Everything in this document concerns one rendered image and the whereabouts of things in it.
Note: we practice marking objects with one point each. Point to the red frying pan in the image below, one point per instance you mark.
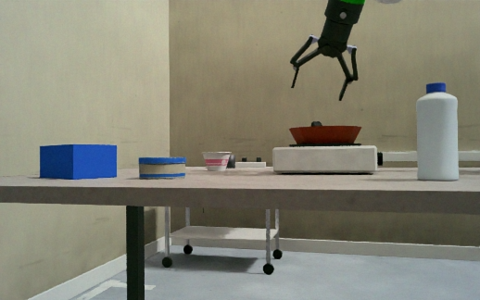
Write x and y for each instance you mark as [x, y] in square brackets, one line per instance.
[319, 134]

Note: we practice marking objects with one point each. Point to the white and pink yogurt cup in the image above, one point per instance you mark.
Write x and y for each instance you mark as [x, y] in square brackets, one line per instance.
[216, 161]

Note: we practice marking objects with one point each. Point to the blue box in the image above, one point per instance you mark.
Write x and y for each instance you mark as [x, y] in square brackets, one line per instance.
[78, 161]

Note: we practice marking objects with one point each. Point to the white plastic bottle with blue cap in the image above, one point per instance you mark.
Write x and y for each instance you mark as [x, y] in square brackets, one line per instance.
[437, 135]

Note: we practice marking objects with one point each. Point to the round tin with blue lid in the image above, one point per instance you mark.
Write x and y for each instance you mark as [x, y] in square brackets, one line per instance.
[161, 168]

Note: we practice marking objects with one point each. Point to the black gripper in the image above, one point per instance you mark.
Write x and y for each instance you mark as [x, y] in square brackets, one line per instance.
[339, 34]

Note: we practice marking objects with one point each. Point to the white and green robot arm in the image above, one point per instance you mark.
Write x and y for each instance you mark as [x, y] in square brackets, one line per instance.
[348, 11]

